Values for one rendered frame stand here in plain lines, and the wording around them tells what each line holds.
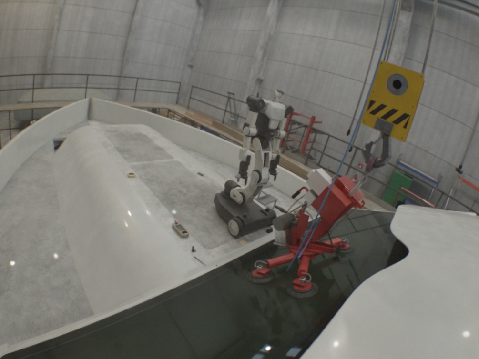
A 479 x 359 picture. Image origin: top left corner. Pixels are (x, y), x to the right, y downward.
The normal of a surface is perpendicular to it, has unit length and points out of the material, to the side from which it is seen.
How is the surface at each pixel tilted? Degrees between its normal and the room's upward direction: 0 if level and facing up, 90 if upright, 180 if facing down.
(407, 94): 90
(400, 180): 90
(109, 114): 90
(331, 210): 90
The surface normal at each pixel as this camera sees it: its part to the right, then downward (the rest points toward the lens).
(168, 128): -0.32, 0.31
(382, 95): -0.69, 0.12
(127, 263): -0.29, -0.57
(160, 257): 0.01, -0.80
